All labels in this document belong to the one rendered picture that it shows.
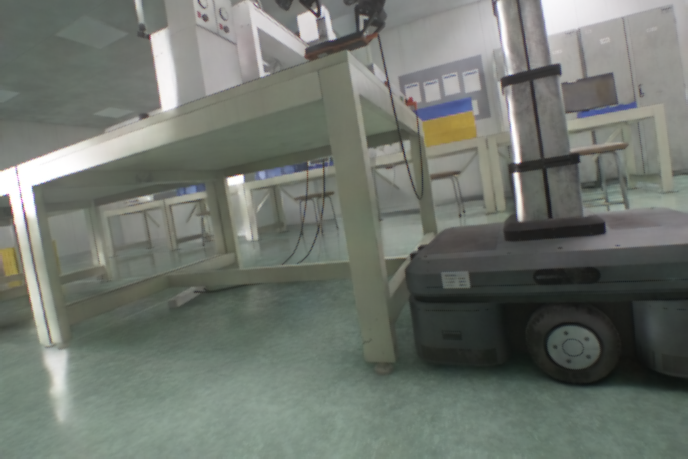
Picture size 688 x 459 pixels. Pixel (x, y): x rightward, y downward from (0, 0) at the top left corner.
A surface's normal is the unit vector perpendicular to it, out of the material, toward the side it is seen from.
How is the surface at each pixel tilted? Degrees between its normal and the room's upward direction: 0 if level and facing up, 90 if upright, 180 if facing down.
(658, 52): 90
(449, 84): 90
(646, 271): 90
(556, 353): 90
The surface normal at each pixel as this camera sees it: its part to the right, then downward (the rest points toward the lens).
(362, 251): -0.39, 0.11
